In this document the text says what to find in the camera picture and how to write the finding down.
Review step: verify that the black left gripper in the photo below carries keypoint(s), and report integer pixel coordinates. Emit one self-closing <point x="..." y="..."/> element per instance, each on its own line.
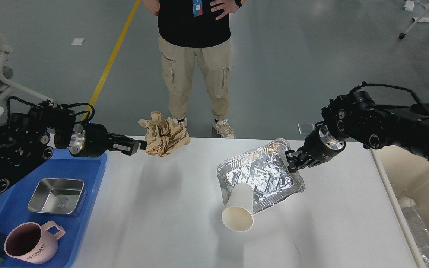
<point x="92" y="140"/>

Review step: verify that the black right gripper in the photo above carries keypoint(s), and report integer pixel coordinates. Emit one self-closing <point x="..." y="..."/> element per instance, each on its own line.
<point x="319" y="147"/>

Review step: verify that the aluminium foil tray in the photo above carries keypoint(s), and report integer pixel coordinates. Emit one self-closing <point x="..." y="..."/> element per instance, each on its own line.
<point x="265" y="169"/>

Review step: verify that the brown paper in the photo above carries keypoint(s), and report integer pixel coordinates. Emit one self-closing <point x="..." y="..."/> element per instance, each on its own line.
<point x="163" y="136"/>

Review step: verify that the white paper cup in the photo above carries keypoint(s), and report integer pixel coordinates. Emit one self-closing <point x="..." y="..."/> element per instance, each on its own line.
<point x="238" y="212"/>

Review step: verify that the square stainless steel tray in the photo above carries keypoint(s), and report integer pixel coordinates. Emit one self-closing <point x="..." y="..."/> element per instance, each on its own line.
<point x="58" y="196"/>

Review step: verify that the pink ceramic mug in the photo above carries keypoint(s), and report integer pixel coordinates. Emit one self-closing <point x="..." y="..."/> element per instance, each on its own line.
<point x="33" y="243"/>

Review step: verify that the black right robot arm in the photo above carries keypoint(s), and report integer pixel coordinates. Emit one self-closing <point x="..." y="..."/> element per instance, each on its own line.
<point x="356" y="115"/>

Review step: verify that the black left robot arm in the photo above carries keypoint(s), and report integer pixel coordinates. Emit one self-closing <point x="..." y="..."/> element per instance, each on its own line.
<point x="24" y="138"/>

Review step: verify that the person's right hand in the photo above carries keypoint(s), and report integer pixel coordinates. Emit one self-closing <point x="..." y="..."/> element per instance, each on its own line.
<point x="153" y="6"/>

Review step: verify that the person's left hand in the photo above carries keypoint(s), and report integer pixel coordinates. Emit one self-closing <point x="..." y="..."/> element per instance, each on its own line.
<point x="226" y="6"/>

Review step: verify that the clear plastic floor plate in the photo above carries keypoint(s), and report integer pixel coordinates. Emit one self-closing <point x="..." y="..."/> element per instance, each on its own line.
<point x="305" y="128"/>

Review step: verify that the beige plastic bin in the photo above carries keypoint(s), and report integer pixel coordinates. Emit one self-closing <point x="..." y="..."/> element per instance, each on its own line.
<point x="405" y="175"/>

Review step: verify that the person in black shirt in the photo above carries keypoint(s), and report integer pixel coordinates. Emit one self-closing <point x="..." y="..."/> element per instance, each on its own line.
<point x="189" y="36"/>

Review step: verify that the blue plastic tray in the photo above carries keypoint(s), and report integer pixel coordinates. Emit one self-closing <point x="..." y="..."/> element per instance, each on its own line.
<point x="14" y="202"/>

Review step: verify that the foil tray inside bin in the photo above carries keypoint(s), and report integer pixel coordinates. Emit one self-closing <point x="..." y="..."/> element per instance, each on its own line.
<point x="417" y="225"/>

